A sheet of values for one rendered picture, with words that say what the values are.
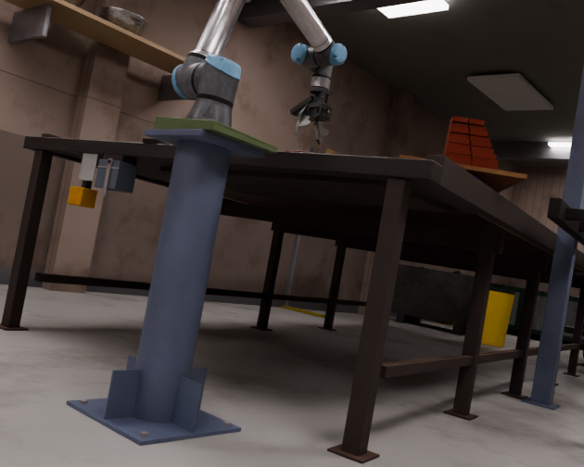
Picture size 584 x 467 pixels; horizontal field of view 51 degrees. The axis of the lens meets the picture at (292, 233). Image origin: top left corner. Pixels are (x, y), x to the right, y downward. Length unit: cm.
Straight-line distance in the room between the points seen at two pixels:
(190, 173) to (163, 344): 51
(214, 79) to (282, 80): 482
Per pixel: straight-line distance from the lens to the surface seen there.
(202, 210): 186
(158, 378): 189
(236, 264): 634
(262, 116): 650
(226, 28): 215
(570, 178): 380
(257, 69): 648
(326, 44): 228
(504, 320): 727
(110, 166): 269
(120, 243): 543
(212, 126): 175
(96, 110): 511
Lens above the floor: 55
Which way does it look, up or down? 2 degrees up
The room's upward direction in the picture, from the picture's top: 10 degrees clockwise
